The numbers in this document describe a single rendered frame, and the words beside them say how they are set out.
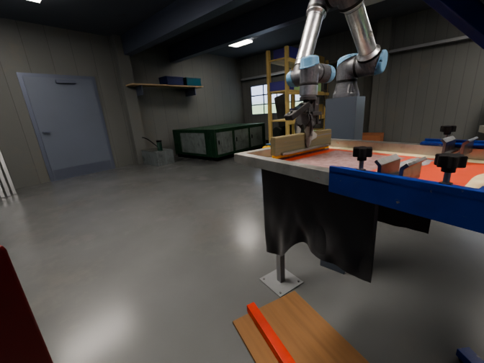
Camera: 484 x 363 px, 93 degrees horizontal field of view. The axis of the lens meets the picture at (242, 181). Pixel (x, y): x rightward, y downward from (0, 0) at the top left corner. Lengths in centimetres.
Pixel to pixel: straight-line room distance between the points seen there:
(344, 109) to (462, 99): 597
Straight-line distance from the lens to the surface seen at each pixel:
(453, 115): 743
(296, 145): 103
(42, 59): 661
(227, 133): 611
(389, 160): 66
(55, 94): 647
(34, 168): 644
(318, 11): 138
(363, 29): 145
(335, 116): 157
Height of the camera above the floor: 116
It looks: 17 degrees down
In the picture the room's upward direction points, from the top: 4 degrees counter-clockwise
